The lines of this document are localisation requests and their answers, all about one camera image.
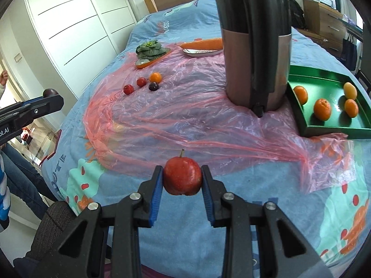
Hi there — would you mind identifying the white wardrobe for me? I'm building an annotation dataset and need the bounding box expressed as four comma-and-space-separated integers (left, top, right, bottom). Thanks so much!
23, 0, 137, 99

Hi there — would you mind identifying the carrot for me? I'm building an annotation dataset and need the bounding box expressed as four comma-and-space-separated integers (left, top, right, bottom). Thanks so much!
177, 38, 224, 50

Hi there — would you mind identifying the green tray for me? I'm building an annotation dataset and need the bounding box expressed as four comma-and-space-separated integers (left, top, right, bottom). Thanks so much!
285, 65, 371, 139

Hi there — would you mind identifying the black backpack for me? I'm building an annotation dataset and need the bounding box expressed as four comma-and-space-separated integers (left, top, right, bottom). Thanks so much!
288, 0, 305, 29

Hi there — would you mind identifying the white frame desk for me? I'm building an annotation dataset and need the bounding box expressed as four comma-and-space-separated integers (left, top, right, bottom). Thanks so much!
339, 14, 366, 44

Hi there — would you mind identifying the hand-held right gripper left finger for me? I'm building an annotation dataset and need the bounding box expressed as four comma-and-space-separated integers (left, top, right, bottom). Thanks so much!
56, 165, 164, 278

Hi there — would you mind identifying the pink plastic sheet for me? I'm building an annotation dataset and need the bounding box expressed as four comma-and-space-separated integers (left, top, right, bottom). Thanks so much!
83, 42, 355, 194

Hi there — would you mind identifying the yellow round pear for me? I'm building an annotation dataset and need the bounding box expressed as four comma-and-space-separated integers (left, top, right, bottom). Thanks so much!
343, 82, 357, 99

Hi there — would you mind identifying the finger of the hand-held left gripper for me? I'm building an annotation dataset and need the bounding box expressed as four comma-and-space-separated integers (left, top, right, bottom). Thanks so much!
16, 93, 65, 125

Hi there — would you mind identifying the blue white striped garment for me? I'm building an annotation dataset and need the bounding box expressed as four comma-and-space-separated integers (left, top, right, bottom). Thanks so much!
0, 153, 12, 232

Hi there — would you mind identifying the person's jeans leg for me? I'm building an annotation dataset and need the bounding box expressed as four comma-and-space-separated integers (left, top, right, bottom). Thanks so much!
0, 143, 58, 229

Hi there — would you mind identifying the green bok choy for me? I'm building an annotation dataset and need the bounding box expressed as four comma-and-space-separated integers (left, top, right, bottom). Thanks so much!
136, 41, 166, 60

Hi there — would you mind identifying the white oval plate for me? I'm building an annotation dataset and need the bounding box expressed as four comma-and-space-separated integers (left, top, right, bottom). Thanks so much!
182, 48, 224, 57

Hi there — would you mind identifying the dark woven fabric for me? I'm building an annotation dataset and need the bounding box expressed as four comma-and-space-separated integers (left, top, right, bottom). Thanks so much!
13, 201, 111, 278

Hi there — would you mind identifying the large orange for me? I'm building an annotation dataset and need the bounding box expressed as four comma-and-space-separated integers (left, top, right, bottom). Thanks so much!
293, 85, 308, 105
344, 99, 359, 118
313, 98, 332, 121

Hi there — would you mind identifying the copper and black kettle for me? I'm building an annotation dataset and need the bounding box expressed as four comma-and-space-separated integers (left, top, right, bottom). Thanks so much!
213, 0, 293, 118

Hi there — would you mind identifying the wooden drawer cabinet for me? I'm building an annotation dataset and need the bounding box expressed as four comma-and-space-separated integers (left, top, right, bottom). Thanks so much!
303, 0, 347, 57

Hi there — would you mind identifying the orange oval plate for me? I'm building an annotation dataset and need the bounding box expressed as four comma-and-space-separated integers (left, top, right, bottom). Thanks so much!
134, 48, 171, 69

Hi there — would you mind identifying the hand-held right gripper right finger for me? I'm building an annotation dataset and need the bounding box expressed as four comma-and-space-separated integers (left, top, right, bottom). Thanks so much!
201, 164, 334, 278

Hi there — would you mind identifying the dark tote bag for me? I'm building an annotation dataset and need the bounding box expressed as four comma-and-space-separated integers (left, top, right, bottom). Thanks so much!
342, 35, 358, 70

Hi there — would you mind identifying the blue printed bedsheet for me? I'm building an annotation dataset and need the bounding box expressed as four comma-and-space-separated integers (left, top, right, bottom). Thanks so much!
41, 0, 371, 278

